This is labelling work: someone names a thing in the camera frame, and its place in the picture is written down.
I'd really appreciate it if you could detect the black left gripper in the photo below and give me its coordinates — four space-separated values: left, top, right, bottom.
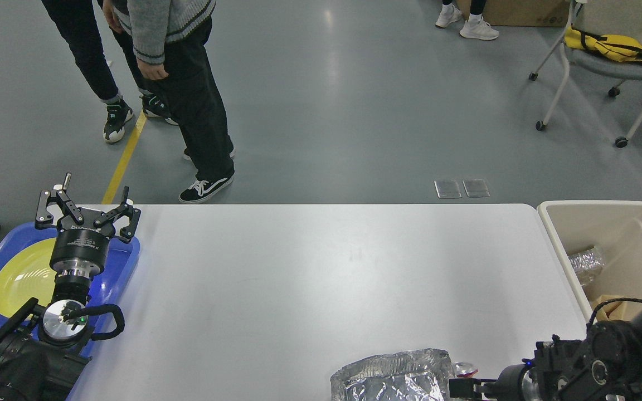
34 172 141 277

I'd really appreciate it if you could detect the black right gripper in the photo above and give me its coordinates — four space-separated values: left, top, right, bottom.
448 365 538 400

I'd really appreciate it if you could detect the large aluminium foil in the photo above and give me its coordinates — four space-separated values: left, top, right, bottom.
329 348 455 400

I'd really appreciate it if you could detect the yellow plate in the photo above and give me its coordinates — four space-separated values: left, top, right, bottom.
0 238 56 317

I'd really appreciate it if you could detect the brown paper bag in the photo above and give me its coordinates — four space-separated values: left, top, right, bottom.
595 300 642 321

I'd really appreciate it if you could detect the small aluminium foil piece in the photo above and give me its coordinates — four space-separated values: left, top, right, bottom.
568 246 606 287

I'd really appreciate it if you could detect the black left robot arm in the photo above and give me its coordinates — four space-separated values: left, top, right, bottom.
0 173 141 400

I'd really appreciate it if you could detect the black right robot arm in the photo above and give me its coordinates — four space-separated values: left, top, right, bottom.
449 302 642 400

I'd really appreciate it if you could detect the person in grey sweater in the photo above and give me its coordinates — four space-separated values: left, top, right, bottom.
103 1 235 204

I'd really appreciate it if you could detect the person in dark jeans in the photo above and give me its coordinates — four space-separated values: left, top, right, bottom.
42 1 177 144

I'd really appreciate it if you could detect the left floor outlet plate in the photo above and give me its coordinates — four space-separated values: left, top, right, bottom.
435 180 463 199

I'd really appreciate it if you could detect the floor outlet plate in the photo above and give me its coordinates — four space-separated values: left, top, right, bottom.
435 180 463 199
462 179 491 198

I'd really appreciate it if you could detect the right floor outlet plate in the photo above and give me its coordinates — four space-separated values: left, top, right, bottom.
462 179 491 198

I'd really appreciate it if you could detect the beige plastic bin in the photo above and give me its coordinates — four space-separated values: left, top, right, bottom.
537 200 642 319

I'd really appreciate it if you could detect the grey office chair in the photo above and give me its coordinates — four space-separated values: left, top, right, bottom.
528 1 642 148

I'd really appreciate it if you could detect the person in black shorts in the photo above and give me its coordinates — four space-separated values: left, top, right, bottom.
435 1 500 41

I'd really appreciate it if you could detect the yellow bag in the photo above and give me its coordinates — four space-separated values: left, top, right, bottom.
563 26 642 65

